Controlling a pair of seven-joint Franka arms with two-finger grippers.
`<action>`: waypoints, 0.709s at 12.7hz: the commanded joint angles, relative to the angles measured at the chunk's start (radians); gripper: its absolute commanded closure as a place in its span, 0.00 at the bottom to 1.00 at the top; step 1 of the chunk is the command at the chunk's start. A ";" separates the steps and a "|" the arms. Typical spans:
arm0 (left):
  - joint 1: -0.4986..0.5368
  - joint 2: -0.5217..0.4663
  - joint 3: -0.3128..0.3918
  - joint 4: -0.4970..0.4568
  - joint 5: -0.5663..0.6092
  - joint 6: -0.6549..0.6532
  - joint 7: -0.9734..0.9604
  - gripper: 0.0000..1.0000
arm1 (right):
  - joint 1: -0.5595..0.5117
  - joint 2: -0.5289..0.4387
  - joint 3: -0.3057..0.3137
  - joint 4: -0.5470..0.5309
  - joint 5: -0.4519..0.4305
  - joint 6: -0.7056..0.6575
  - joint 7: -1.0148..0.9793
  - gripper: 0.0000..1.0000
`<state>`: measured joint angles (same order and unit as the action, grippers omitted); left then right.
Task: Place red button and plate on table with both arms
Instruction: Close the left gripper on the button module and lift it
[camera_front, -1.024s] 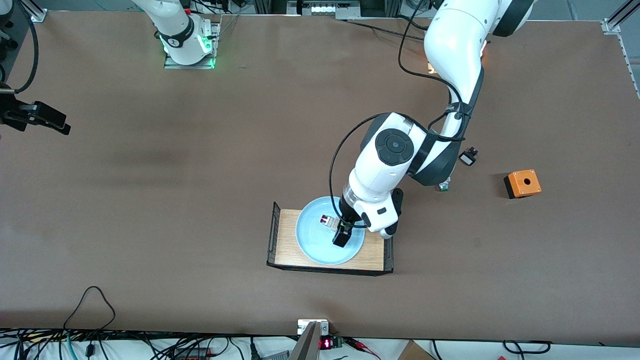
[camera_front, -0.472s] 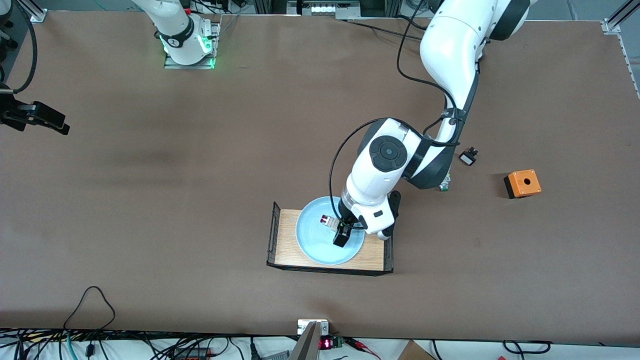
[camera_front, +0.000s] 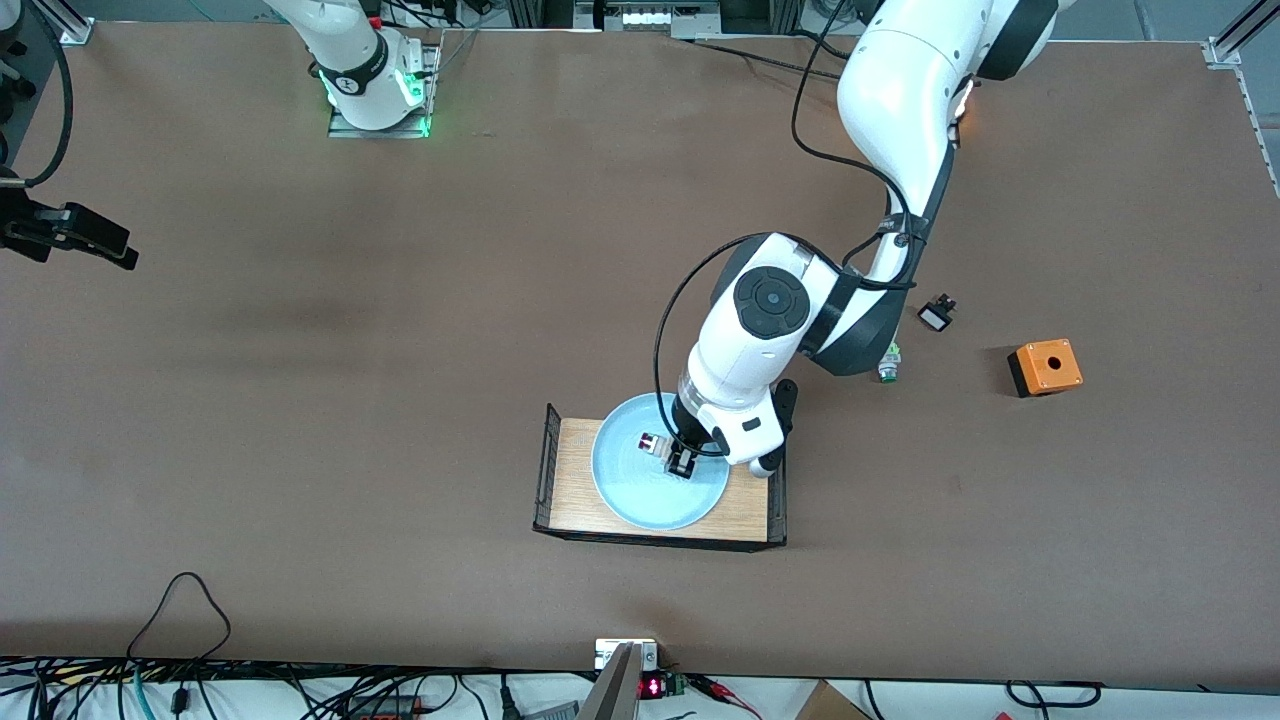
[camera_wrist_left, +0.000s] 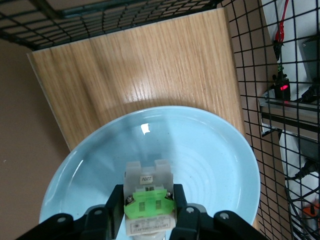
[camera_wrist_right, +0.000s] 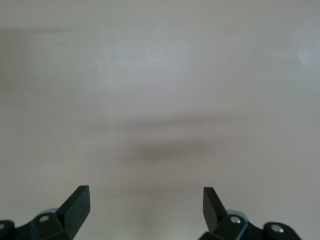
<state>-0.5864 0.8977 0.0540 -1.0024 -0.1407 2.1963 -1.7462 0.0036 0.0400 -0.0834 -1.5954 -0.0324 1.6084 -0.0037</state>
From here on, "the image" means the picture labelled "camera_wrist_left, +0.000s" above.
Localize red alligator clip lead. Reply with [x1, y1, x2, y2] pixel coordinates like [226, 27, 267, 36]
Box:
[271, 0, 291, 65]

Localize red push button switch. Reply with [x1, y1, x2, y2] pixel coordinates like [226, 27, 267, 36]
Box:
[123, 159, 176, 240]

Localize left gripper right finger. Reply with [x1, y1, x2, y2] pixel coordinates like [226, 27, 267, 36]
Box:
[169, 183, 268, 240]

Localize grey metal box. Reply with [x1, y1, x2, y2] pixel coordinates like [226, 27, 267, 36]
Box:
[300, 35, 320, 81]

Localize aluminium camera mount profile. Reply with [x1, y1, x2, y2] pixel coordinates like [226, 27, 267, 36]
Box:
[258, 96, 320, 141]

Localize wooden shelf with wire sides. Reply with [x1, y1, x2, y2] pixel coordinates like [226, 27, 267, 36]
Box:
[0, 0, 320, 240]

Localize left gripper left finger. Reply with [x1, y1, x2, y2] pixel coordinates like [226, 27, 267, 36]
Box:
[14, 183, 126, 240]

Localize light blue plate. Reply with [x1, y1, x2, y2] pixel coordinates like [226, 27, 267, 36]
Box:
[38, 105, 261, 240]

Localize red digit display module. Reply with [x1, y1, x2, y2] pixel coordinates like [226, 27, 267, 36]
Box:
[271, 78, 292, 102]

